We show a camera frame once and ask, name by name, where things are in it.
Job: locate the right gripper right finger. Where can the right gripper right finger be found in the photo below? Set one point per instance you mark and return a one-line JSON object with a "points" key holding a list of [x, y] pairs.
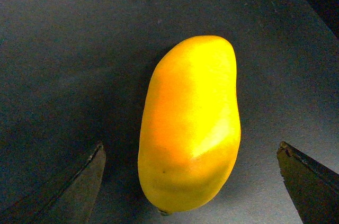
{"points": [[313, 187]]}

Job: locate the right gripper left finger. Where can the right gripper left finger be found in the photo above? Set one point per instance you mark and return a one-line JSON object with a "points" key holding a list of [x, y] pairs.
{"points": [[68, 197]]}

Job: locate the yellow mango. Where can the yellow mango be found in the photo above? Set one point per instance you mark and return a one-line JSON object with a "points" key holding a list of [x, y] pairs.
{"points": [[190, 129]]}

